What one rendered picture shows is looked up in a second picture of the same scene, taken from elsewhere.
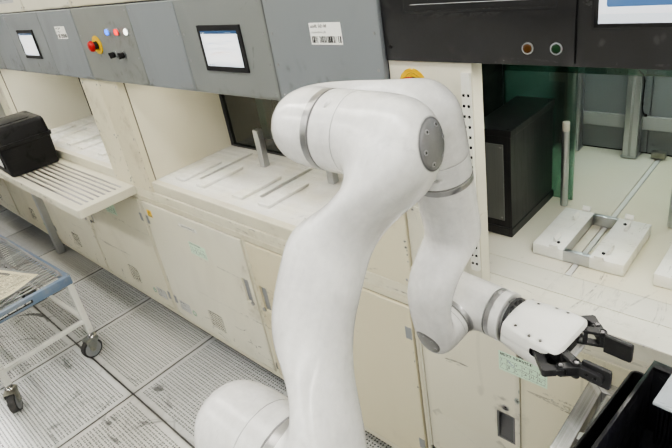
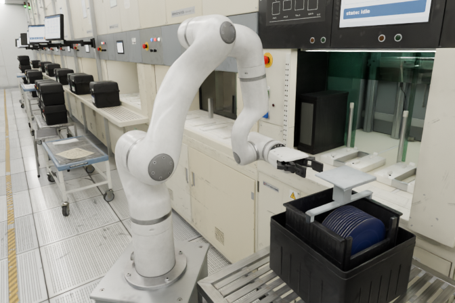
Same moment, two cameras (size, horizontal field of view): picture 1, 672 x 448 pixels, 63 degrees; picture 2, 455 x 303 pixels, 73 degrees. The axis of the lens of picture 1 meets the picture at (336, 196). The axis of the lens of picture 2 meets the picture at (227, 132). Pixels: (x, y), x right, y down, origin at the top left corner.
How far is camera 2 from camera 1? 0.46 m
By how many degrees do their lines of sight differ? 13
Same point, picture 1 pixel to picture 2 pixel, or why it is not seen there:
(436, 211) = (246, 89)
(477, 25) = (294, 30)
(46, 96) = (123, 78)
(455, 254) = (252, 113)
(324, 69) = not seen: hidden behind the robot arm
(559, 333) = (292, 155)
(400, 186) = (210, 44)
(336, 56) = not seen: hidden behind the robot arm
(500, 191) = (310, 129)
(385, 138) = (208, 24)
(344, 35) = not seen: hidden behind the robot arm
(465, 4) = (290, 20)
